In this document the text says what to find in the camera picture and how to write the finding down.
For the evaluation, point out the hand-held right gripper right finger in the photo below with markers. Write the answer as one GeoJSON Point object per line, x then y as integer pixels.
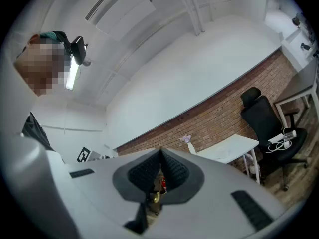
{"type": "Point", "coordinates": [211, 203]}

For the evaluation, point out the black office chair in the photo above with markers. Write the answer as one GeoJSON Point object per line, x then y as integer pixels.
{"type": "Point", "coordinates": [261, 118]}

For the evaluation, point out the white vase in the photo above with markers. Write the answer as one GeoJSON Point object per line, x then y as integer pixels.
{"type": "Point", "coordinates": [191, 149]}

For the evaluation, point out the white table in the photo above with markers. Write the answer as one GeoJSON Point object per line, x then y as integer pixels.
{"type": "Point", "coordinates": [229, 146]}

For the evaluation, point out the ceiling air vent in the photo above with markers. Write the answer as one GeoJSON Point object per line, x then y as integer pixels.
{"type": "Point", "coordinates": [104, 1]}

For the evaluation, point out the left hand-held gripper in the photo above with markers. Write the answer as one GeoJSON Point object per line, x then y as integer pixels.
{"type": "Point", "coordinates": [83, 154]}

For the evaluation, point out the long ceiling light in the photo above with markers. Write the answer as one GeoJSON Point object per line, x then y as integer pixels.
{"type": "Point", "coordinates": [72, 76]}

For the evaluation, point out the person's black shirt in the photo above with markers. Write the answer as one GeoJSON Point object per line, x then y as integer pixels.
{"type": "Point", "coordinates": [35, 131]}

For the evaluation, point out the grey desk with white frame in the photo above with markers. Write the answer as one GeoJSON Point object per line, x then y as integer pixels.
{"type": "Point", "coordinates": [299, 83]}

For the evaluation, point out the white power strip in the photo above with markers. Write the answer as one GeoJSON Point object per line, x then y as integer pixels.
{"type": "Point", "coordinates": [282, 136]}

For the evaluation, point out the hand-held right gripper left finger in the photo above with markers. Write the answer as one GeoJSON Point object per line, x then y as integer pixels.
{"type": "Point", "coordinates": [99, 180]}

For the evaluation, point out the black head-mounted camera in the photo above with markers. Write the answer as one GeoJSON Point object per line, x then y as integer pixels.
{"type": "Point", "coordinates": [78, 50]}

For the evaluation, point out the purple flowers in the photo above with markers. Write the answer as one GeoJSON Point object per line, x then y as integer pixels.
{"type": "Point", "coordinates": [186, 139]}

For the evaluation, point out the small black device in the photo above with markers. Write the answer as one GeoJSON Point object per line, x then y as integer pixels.
{"type": "Point", "coordinates": [296, 20]}
{"type": "Point", "coordinates": [305, 46]}

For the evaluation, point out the white ceiling pipes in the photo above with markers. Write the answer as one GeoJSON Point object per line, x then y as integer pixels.
{"type": "Point", "coordinates": [194, 9]}

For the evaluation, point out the person's head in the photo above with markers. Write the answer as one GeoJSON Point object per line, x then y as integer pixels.
{"type": "Point", "coordinates": [40, 66]}

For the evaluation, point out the white wall shelf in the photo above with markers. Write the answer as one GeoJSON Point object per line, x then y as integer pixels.
{"type": "Point", "coordinates": [296, 51]}

